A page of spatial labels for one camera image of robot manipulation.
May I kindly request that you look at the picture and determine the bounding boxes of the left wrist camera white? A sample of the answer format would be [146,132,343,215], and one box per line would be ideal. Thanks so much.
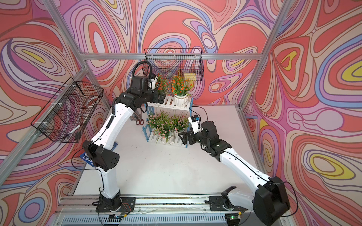
[149,73,158,90]

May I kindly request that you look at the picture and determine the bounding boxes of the aluminium rail front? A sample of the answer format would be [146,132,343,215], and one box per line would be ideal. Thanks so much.
[50,194,263,226]

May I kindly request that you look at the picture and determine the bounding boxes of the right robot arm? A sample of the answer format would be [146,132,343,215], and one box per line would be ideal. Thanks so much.
[178,114,290,226]

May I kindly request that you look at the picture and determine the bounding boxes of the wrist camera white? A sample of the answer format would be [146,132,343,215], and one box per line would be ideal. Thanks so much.
[149,73,158,90]
[188,115,201,134]

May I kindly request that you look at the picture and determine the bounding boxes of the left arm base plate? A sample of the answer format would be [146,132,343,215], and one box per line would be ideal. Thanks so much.
[96,197,136,213]

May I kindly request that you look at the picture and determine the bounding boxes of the orange flower pot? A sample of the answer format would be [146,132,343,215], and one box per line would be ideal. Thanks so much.
[156,74,170,96]
[171,75,193,107]

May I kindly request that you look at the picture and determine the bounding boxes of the pink flower pot front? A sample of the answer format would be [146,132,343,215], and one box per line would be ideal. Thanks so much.
[147,111,168,132]

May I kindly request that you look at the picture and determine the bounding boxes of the red handled scissors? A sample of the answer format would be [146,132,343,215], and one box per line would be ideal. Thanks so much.
[136,112,144,125]

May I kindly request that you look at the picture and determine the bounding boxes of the white marker in basket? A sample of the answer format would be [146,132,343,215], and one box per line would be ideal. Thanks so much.
[63,125,80,139]

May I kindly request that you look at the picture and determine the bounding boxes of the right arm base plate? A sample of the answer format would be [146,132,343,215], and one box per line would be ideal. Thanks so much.
[204,196,247,213]

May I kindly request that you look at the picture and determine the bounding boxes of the pink flower pot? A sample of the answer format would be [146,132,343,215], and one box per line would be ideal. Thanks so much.
[155,119,174,144]
[147,111,168,132]
[170,115,189,133]

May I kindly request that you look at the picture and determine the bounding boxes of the black wire basket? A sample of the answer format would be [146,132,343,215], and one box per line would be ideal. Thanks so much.
[31,78,104,143]
[142,47,204,81]

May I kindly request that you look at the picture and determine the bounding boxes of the blue children's book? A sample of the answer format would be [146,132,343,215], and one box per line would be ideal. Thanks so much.
[79,142,118,168]

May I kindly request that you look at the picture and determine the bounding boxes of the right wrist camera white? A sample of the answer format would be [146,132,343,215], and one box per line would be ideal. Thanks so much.
[188,115,201,134]

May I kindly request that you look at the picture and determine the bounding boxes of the blue white slatted rack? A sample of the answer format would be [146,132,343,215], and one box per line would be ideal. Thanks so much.
[142,96,193,147]

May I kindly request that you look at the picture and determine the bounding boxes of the yellow sponge in basket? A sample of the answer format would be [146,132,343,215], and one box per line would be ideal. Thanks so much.
[183,73,197,82]

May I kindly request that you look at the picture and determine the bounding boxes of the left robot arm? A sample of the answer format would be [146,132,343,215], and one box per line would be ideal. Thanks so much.
[82,60,165,213]

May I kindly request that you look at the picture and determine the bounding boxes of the black wire basket left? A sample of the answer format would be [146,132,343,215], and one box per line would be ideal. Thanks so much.
[31,78,104,143]

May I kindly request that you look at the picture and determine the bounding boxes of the black wire basket back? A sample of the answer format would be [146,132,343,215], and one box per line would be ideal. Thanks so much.
[142,47,204,81]

